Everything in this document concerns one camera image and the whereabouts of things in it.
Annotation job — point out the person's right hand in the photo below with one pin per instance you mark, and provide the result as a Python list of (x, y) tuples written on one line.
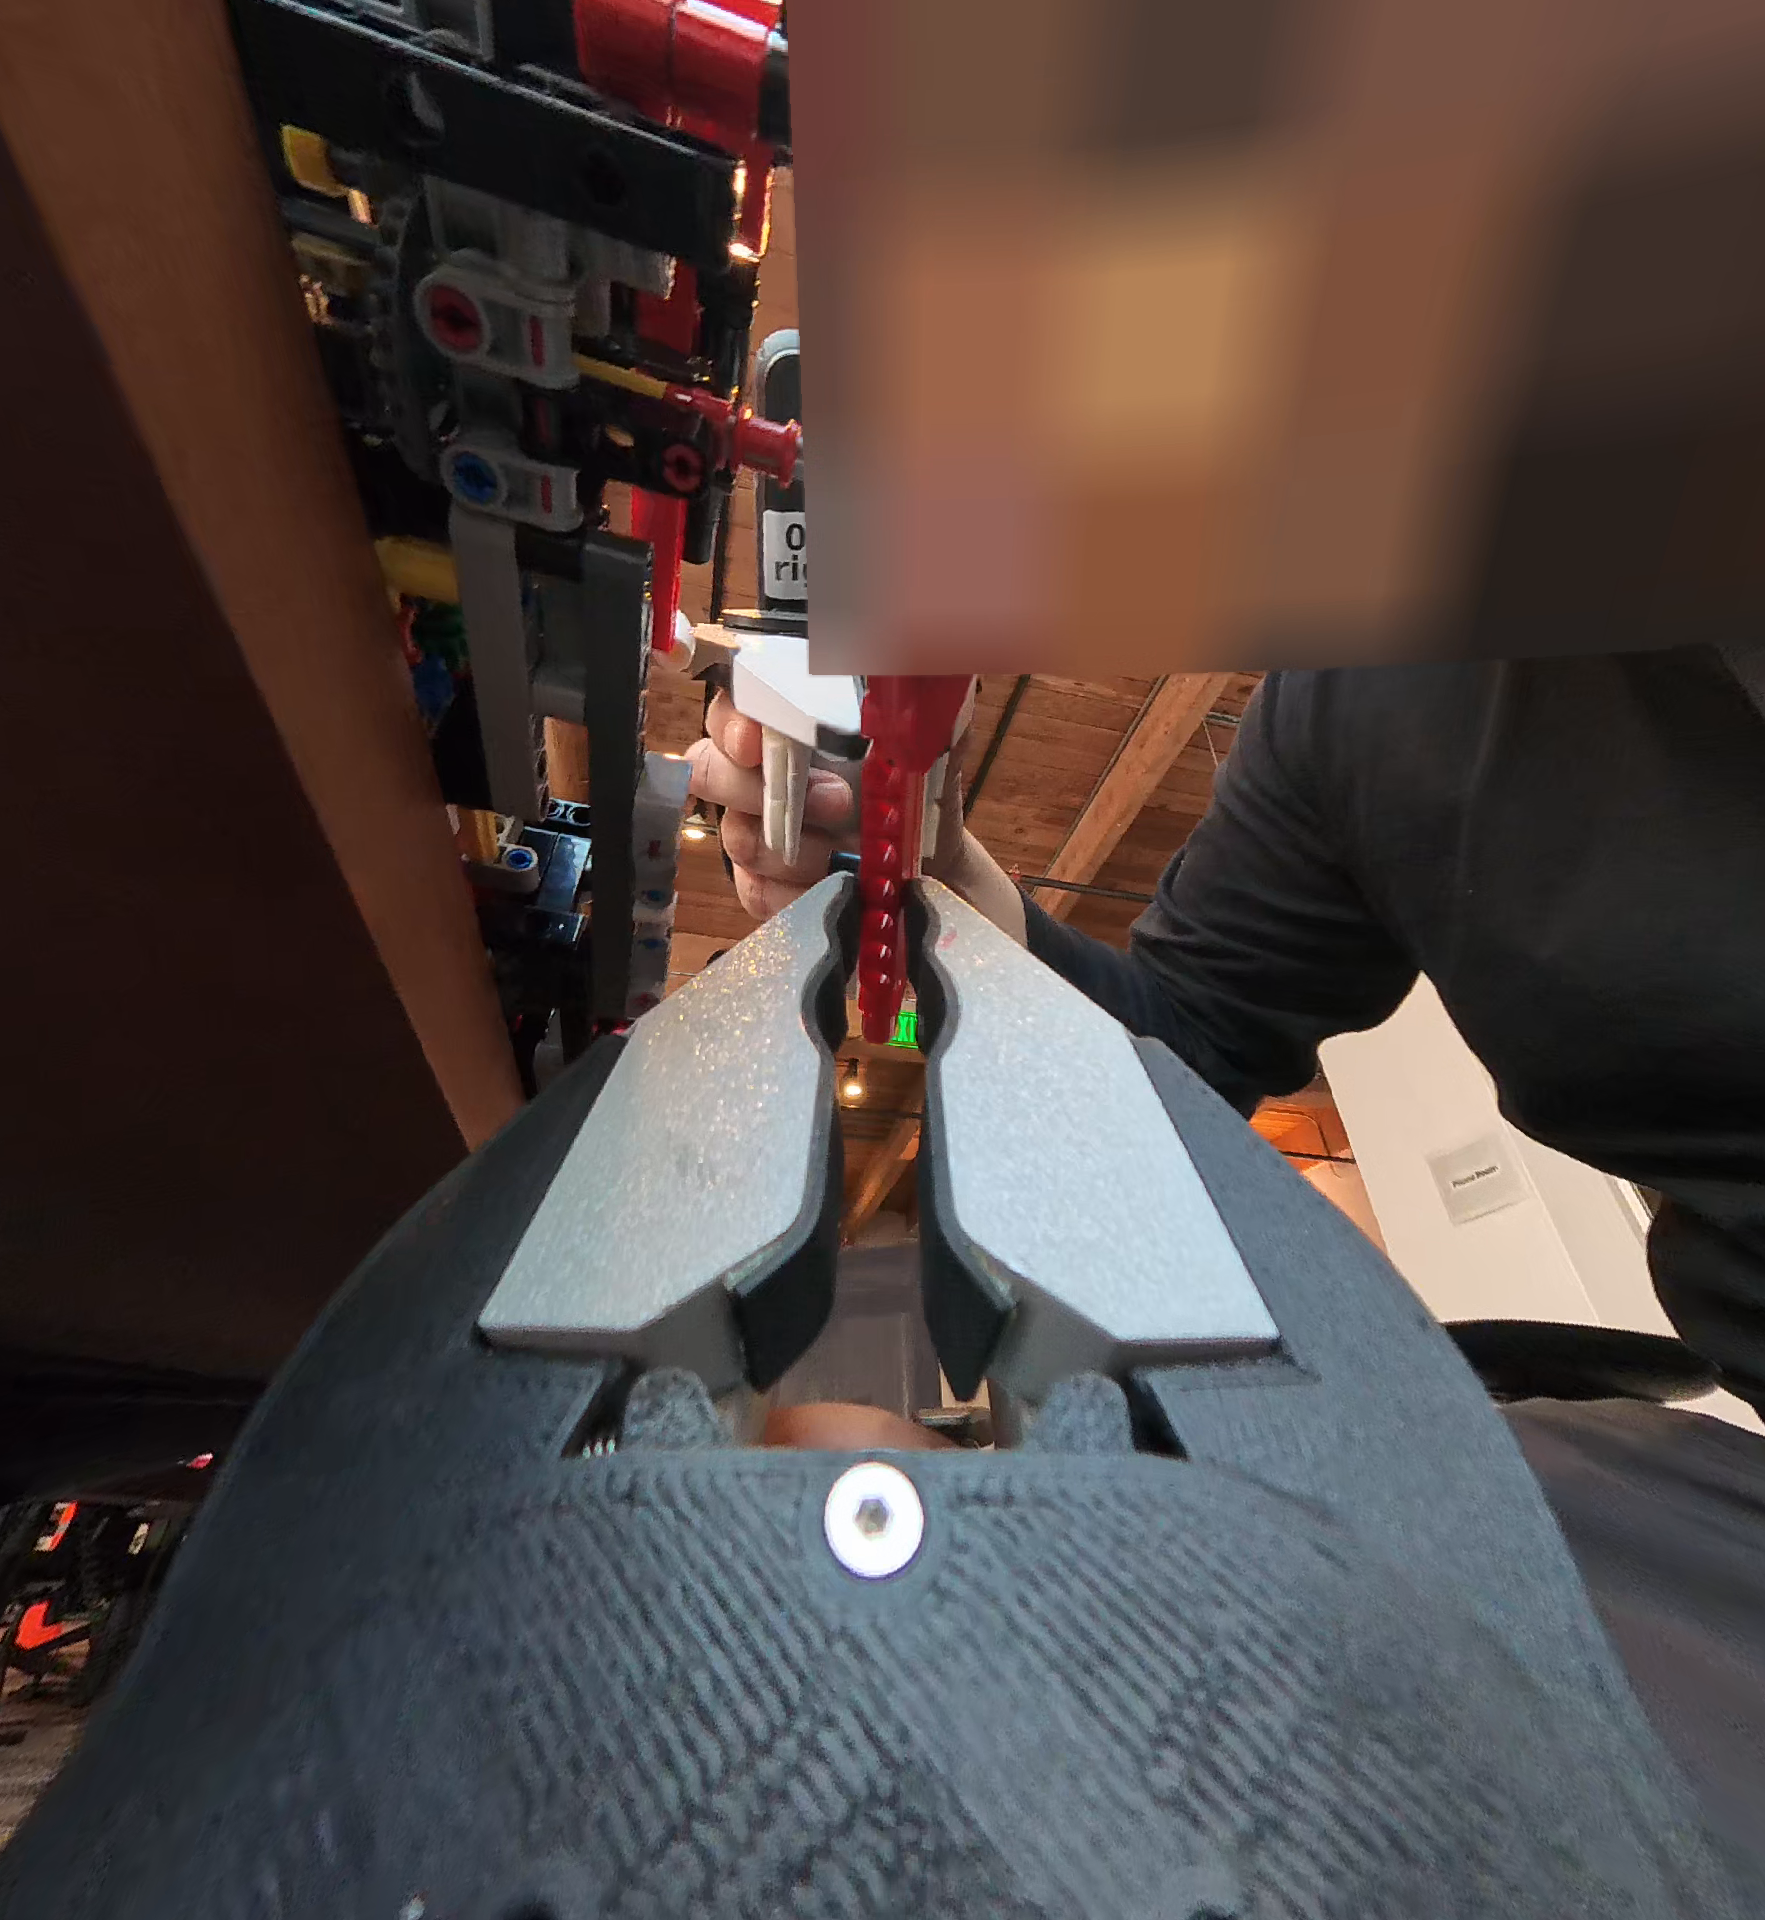
[(739, 841)]

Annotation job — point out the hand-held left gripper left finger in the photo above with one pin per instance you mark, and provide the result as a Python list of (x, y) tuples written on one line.
[(672, 1155)]

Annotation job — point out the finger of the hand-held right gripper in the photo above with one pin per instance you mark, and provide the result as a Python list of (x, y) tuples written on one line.
[(943, 819), (793, 704)]

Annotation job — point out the person's black pants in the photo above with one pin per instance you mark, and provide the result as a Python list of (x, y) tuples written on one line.
[(1691, 1621)]

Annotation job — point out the white wall sign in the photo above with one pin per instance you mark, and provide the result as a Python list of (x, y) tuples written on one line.
[(1475, 1188)]

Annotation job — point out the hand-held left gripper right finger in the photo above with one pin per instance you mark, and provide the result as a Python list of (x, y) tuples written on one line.
[(1093, 1170)]

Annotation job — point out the person's right forearm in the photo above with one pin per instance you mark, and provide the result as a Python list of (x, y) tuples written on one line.
[(1347, 870)]

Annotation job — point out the dark background chairs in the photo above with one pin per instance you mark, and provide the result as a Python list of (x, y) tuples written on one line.
[(103, 1561)]

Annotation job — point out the building-block toy race car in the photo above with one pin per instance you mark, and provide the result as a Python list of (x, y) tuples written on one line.
[(523, 134)]

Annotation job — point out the red toothed toy beam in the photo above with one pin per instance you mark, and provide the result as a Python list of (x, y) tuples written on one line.
[(896, 810)]

